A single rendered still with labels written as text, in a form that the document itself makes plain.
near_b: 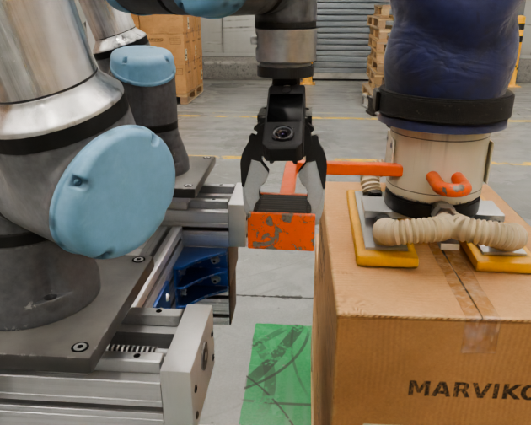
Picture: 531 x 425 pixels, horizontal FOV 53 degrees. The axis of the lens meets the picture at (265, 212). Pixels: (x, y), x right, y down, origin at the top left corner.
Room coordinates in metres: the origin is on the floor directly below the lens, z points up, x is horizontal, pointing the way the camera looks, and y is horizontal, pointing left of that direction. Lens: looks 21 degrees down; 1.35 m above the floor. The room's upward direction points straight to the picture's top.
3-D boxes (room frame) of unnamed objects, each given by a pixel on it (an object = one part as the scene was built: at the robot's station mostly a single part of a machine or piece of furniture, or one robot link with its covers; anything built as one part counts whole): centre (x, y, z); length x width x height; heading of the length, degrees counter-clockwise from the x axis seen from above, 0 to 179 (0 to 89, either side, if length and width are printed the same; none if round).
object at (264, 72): (0.70, -0.03, 1.22); 0.09 x 0.08 x 0.12; 175
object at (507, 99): (0.95, -0.31, 1.19); 0.23 x 0.23 x 0.04
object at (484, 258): (0.94, -0.40, 0.97); 0.34 x 0.10 x 0.05; 175
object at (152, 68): (1.04, 0.23, 1.20); 0.13 x 0.12 x 0.14; 22
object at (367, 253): (0.95, -0.21, 0.97); 0.34 x 0.10 x 0.05; 175
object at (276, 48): (0.69, -0.02, 1.30); 0.08 x 0.08 x 0.05
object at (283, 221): (0.67, -0.02, 1.08); 0.09 x 0.08 x 0.05; 85
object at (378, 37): (8.08, -2.04, 0.65); 1.29 x 1.10 x 1.31; 175
